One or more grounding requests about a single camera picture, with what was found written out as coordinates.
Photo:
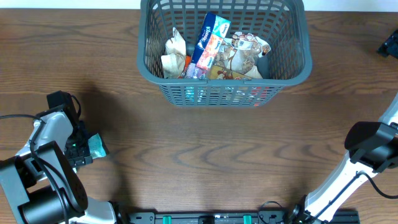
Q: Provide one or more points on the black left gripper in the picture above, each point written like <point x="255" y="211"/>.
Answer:
<point x="81" y="152"/>

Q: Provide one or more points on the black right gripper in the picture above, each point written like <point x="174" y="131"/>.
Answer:
<point x="389" y="47"/>

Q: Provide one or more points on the small teal white packet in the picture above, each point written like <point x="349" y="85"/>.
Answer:
<point x="97" y="146"/>

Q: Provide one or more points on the dried mushroom bag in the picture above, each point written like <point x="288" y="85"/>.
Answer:
<point x="173" y="61"/>
<point x="246" y="50"/>
<point x="225" y="53"/>

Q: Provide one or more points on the San Remo spaghetti packet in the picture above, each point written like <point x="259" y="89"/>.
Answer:
<point x="216" y="73"/>

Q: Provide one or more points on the Kleenex tissue multipack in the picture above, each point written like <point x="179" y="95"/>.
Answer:
<point x="213" y="31"/>

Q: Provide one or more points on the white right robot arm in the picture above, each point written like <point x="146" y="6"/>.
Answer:
<point x="371" y="148"/>

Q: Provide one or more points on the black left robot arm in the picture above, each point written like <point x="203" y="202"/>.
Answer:
<point x="40" y="182"/>

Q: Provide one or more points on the grey plastic basket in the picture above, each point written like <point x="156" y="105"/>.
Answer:
<point x="281" y="23"/>

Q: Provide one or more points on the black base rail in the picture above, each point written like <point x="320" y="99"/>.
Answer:
<point x="272" y="216"/>

